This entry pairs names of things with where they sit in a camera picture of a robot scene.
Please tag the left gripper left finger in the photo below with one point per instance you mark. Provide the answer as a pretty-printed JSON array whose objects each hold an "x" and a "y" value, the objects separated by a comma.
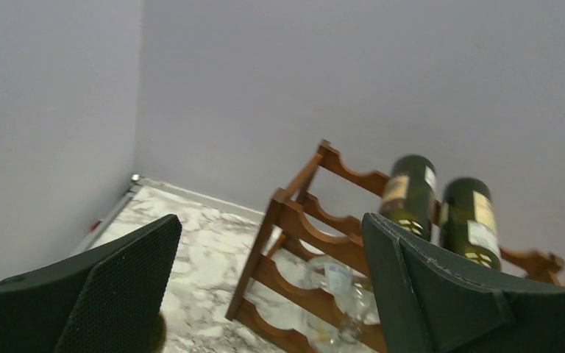
[{"x": 105, "y": 299}]

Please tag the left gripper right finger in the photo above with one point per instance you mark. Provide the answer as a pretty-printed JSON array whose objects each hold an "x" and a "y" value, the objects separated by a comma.
[{"x": 432, "y": 300}]

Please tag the green wine bottle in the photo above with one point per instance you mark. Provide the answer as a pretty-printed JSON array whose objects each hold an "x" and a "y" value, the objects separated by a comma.
[
  {"x": 467, "y": 223},
  {"x": 409, "y": 195}
]

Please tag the clear bottle lower left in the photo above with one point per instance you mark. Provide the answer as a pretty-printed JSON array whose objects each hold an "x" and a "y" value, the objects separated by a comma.
[{"x": 353, "y": 297}]

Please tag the brown wooden wine rack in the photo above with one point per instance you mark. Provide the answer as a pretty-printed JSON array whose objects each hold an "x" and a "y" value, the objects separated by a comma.
[{"x": 302, "y": 221}]

